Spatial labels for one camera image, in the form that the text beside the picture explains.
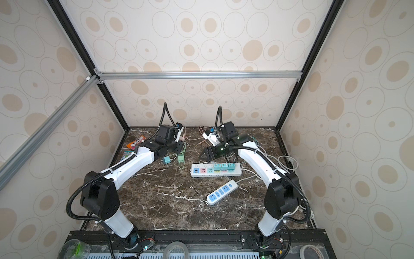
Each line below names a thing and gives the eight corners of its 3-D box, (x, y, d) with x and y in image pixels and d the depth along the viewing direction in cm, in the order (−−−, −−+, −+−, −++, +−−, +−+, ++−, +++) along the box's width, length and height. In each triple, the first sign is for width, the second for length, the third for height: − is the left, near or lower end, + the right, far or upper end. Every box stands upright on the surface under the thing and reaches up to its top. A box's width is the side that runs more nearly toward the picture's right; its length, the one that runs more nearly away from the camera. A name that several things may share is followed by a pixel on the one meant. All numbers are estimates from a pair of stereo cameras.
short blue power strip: (209, 207, 85) (209, 205, 83) (204, 200, 88) (204, 198, 85) (237, 187, 93) (238, 184, 90) (232, 181, 95) (233, 178, 93)
